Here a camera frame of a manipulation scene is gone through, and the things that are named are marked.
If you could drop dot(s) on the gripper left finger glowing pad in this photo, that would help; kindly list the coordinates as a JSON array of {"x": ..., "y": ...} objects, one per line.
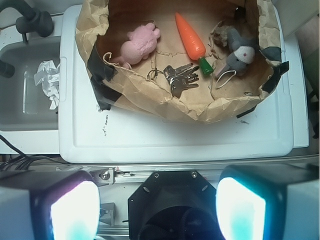
[{"x": 48, "y": 205}]

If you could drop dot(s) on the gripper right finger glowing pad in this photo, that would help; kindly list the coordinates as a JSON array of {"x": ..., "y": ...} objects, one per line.
[{"x": 269, "y": 202}]

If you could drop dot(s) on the silver key bunch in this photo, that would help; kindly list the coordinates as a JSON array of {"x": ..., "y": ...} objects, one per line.
[{"x": 181, "y": 78}]

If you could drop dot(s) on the white plastic lid tray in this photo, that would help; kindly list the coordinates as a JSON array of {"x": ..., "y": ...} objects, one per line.
[{"x": 89, "y": 135}]

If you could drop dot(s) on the grey plastic bin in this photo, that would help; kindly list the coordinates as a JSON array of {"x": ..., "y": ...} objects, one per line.
[{"x": 23, "y": 104}]

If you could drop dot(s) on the crumpled white paper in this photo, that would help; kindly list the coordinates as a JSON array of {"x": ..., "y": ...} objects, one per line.
[{"x": 48, "y": 76}]

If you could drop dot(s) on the grey plush bunny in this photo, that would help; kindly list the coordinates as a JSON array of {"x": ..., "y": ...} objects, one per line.
[{"x": 242, "y": 54}]

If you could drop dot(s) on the crumpled brown paper bag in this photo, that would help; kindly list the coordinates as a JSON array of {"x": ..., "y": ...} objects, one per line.
[{"x": 102, "y": 28}]

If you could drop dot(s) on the orange plastic toy carrot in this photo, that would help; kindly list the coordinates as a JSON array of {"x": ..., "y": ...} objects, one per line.
[{"x": 193, "y": 44}]

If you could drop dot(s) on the brown rock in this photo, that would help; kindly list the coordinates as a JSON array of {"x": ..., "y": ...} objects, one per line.
[{"x": 221, "y": 34}]

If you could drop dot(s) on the pink plush bunny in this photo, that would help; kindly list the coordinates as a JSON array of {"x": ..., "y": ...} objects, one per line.
[{"x": 141, "y": 42}]

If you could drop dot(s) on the aluminium frame rail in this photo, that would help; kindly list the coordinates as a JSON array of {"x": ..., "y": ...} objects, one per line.
[{"x": 211, "y": 170}]

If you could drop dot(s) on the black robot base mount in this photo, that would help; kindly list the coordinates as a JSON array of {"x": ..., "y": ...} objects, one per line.
[{"x": 173, "y": 205}]

